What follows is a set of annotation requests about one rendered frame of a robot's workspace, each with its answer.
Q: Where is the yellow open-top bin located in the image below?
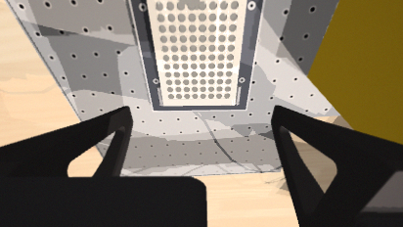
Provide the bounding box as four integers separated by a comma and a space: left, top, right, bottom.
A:
307, 0, 403, 145

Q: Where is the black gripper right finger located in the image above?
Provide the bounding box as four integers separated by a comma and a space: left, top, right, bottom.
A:
271, 106, 403, 227

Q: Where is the grey perforated base plate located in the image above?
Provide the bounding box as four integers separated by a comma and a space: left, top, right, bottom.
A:
4, 0, 340, 177

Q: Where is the white well plate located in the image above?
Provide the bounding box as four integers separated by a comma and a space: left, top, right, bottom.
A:
147, 0, 246, 106

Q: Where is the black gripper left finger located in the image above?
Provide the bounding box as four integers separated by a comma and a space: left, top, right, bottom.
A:
0, 106, 133, 177

